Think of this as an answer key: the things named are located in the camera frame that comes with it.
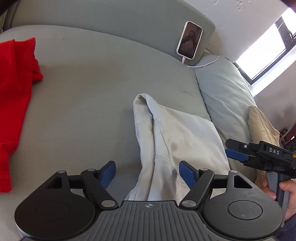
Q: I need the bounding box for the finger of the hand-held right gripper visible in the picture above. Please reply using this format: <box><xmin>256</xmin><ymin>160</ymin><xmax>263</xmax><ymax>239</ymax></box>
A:
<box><xmin>224</xmin><ymin>149</ymin><xmax>249</xmax><ymax>164</ymax></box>
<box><xmin>225</xmin><ymin>138</ymin><xmax>250</xmax><ymax>151</ymax></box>

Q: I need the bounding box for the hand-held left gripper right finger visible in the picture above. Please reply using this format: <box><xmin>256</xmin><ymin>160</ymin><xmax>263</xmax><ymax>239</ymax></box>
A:
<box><xmin>179</xmin><ymin>161</ymin><xmax>253</xmax><ymax>208</ymax></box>

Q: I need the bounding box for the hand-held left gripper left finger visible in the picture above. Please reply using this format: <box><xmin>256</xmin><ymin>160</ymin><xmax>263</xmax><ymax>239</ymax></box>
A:
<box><xmin>44</xmin><ymin>161</ymin><xmax>119</xmax><ymax>208</ymax></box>

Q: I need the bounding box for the cream t-shirt brown script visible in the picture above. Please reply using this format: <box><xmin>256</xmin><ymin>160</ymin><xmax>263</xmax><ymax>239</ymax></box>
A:
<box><xmin>125</xmin><ymin>93</ymin><xmax>232</xmax><ymax>202</ymax></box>

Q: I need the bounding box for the red garment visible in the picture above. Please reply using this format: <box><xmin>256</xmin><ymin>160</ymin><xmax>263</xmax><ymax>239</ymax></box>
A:
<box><xmin>0</xmin><ymin>37</ymin><xmax>44</xmax><ymax>193</ymax></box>

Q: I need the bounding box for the person's right hand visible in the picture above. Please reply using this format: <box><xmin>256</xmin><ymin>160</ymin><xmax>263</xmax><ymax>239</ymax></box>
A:
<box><xmin>262</xmin><ymin>179</ymin><xmax>296</xmax><ymax>222</ymax></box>

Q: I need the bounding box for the dark maroon object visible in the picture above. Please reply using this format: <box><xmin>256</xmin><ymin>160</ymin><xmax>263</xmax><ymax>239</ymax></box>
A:
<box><xmin>279</xmin><ymin>120</ymin><xmax>296</xmax><ymax>149</ymax></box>

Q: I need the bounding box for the tan cloth pillow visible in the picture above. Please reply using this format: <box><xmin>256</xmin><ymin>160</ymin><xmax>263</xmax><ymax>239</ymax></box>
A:
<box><xmin>248</xmin><ymin>105</ymin><xmax>281</xmax><ymax>147</ymax></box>

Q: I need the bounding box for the grey-blue pillow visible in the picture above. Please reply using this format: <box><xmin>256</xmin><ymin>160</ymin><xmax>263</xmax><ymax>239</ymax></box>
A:
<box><xmin>194</xmin><ymin>54</ymin><xmax>263</xmax><ymax>184</ymax></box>

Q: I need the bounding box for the grey sofa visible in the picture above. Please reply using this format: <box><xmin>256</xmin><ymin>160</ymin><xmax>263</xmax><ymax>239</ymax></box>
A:
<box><xmin>0</xmin><ymin>0</ymin><xmax>216</xmax><ymax>239</ymax></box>

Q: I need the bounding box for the window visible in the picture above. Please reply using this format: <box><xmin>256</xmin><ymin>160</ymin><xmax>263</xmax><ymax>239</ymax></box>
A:
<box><xmin>234</xmin><ymin>7</ymin><xmax>296</xmax><ymax>85</ymax></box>

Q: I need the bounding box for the white smartphone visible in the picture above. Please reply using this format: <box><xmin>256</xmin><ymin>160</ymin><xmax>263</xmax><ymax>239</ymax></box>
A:
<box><xmin>176</xmin><ymin>21</ymin><xmax>203</xmax><ymax>60</ymax></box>

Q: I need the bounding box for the white charging cable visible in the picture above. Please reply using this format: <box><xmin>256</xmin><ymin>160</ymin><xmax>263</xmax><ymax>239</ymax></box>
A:
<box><xmin>181</xmin><ymin>56</ymin><xmax>222</xmax><ymax>68</ymax></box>

